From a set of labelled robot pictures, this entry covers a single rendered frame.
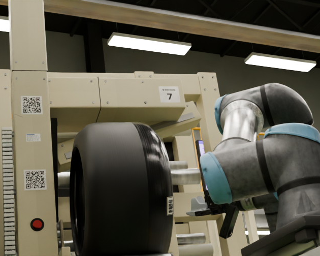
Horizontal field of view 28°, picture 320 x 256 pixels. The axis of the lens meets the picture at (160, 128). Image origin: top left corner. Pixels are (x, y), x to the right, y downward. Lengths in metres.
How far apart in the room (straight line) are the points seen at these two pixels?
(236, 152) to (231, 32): 6.82
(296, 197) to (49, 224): 1.10
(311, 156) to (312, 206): 0.11
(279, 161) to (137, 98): 1.49
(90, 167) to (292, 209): 0.96
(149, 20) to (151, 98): 4.92
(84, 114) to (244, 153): 1.46
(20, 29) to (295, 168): 1.48
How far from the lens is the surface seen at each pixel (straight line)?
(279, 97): 1.73
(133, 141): 2.15
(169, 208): 2.12
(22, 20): 2.55
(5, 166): 2.26
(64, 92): 2.70
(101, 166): 2.08
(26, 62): 2.45
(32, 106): 2.35
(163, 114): 2.81
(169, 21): 7.72
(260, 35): 8.34
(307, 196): 1.29
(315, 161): 1.33
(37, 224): 2.18
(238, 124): 1.57
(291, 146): 1.33
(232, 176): 1.34
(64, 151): 2.72
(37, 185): 2.23
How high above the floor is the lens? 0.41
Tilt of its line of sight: 25 degrees up
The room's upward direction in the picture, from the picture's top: 8 degrees counter-clockwise
